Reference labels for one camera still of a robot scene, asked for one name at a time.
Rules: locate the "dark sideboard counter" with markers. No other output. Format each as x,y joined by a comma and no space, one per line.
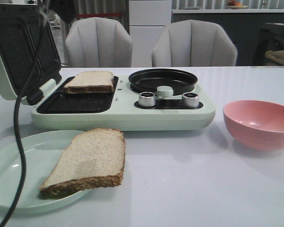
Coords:
243,26

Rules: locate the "white cabinet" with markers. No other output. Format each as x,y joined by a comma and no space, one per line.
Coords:
147,18

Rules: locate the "black round frying pan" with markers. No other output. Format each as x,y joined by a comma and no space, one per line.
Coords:
148,80

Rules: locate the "beige chair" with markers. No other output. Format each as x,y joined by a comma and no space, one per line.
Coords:
98,43
194,43

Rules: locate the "green breakfast maker lid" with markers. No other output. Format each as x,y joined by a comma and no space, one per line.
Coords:
25,49

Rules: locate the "fruit plate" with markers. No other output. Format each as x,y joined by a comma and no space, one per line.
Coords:
233,4

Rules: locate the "bread slice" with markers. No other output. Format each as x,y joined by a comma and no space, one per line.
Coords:
89,82
94,159

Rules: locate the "silver control knob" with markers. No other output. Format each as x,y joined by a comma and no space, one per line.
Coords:
147,99
190,100

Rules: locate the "right beige chair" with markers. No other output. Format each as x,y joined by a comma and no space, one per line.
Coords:
194,43

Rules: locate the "pink bowl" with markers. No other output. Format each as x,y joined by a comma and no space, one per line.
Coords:
256,124

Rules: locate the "left beige chair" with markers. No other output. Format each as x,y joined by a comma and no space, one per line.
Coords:
98,43

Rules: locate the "green breakfast maker base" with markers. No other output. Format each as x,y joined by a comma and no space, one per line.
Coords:
120,110

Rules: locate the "left silver control knob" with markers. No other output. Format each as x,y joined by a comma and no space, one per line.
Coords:
147,99

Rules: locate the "red barrier belt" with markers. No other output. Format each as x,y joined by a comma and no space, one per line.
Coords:
115,14

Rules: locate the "right silver control knob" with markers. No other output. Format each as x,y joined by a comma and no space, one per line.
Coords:
190,100

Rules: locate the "light green plate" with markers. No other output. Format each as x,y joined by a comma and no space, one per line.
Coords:
42,153

